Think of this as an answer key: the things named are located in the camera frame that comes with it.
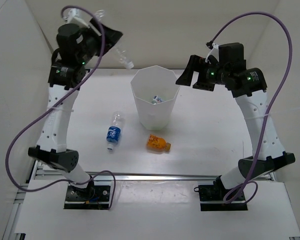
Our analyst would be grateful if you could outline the clear unlabelled plastic bottle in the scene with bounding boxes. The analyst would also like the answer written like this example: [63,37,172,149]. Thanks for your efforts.
[94,9,134,69]

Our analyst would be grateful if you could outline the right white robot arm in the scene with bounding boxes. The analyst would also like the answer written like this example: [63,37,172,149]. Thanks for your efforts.
[176,54,296,203]

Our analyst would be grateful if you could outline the purple cable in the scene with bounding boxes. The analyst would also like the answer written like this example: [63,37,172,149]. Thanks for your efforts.
[205,11,293,205]
[5,6,116,210]

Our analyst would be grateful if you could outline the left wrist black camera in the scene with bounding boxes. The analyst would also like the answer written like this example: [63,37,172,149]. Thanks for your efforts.
[56,23,83,62]

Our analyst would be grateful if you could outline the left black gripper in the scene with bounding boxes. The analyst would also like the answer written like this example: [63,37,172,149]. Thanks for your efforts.
[76,17,123,66]

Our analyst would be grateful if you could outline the orange juice bottle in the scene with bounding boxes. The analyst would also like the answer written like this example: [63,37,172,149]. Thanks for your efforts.
[146,134,172,152]

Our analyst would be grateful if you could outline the wrist black camera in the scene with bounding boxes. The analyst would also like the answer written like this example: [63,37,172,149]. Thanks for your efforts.
[218,42,246,70]
[56,23,83,62]

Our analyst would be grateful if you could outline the blue label clear bottle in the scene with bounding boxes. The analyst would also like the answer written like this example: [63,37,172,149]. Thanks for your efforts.
[106,111,125,151]

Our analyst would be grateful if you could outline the aluminium left frame rail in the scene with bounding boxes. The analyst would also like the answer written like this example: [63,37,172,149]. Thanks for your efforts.
[2,63,72,240]

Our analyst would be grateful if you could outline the white faceted plastic bin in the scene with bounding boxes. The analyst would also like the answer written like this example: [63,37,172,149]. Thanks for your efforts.
[130,65,180,131]

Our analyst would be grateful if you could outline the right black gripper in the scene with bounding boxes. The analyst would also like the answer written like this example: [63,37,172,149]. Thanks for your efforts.
[175,55,229,92]

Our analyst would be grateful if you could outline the aluminium front rail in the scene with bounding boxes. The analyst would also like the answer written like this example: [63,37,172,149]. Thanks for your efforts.
[33,170,217,181]

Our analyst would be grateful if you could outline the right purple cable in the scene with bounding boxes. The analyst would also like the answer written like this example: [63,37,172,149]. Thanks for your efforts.
[205,11,293,205]

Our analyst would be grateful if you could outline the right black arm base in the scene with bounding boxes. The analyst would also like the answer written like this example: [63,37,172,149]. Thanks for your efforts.
[193,184,248,212]

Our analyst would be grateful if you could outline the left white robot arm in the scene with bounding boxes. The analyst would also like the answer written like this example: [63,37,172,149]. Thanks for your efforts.
[28,19,123,200]

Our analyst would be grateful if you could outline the white label clear bottle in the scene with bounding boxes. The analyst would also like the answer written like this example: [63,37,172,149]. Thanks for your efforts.
[151,95,164,105]

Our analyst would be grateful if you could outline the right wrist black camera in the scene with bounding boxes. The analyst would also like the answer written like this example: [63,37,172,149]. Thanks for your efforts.
[218,42,246,70]

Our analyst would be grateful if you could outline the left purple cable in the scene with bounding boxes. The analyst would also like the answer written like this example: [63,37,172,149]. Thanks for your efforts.
[5,6,116,210]

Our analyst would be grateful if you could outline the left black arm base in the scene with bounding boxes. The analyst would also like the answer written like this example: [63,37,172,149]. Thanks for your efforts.
[63,182,111,210]

